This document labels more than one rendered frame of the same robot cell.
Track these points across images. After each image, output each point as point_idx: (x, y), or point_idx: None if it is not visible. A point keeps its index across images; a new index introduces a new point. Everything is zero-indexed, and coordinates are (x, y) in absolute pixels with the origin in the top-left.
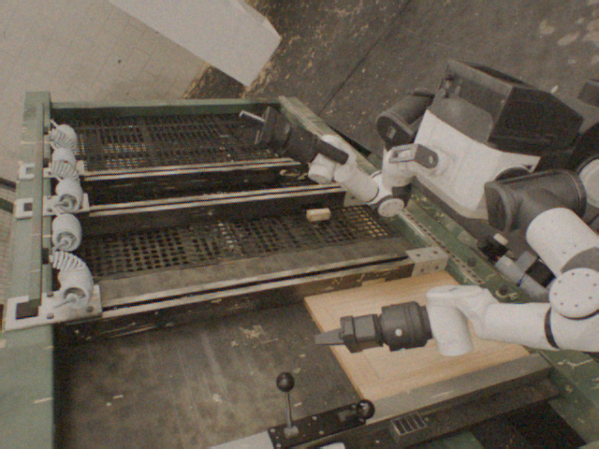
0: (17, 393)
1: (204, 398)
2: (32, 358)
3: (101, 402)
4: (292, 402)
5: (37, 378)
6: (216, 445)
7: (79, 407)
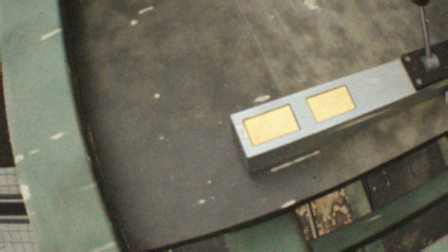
0: (21, 31)
1: (290, 3)
2: None
3: (122, 22)
4: (417, 18)
5: (41, 7)
6: (328, 78)
7: (92, 33)
